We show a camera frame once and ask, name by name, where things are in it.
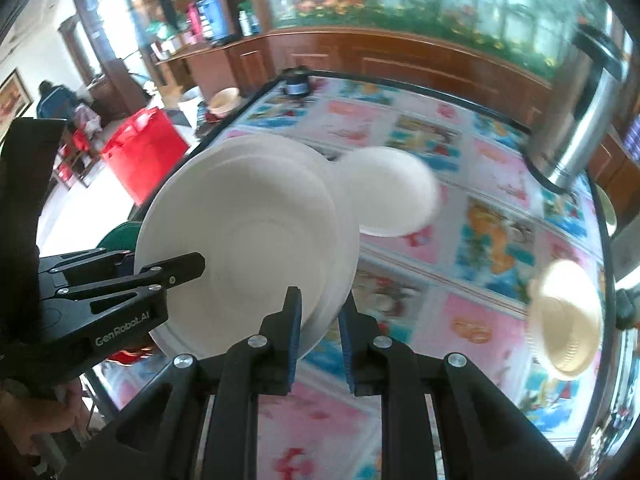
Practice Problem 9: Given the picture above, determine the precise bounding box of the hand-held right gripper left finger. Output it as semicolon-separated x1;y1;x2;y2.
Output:
65;285;304;480

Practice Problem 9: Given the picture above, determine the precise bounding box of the small black jar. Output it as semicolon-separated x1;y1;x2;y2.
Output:
281;67;312;98

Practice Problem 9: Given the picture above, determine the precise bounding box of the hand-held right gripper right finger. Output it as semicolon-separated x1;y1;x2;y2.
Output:
337;292;576;480

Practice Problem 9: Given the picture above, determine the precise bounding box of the blue jug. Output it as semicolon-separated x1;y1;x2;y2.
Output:
194;0;227;44

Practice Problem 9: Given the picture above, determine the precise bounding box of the cream round container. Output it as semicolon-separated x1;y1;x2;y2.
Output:
207;87;244;119

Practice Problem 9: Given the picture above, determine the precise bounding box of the green round stool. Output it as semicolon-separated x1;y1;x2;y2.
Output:
96;222;147;262

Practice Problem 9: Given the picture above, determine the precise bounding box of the white bucket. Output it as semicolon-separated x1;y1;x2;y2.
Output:
177;87;207;129

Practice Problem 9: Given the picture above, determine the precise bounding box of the framed picture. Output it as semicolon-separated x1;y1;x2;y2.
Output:
0;67;34;122

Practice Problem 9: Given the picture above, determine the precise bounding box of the wooden cabinet with flower mural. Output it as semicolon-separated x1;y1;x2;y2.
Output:
152;0;640;221

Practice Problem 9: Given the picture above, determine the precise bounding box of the stainless steel thermos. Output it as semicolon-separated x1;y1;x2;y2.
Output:
522;25;632;197

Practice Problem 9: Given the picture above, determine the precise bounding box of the person's left hand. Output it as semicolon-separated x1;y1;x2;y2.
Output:
0;379;78;461

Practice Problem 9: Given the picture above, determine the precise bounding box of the small white bowl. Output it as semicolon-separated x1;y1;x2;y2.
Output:
339;146;442;239

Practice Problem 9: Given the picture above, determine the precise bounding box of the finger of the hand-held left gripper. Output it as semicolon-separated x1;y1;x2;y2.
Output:
44;252;207;317
39;248;137;287

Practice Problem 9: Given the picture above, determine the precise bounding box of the cream patterned bowl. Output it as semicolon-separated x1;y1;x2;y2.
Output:
527;259;604;381

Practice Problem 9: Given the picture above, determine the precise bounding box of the red plastic basket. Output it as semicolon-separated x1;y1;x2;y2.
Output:
101;107;192;207

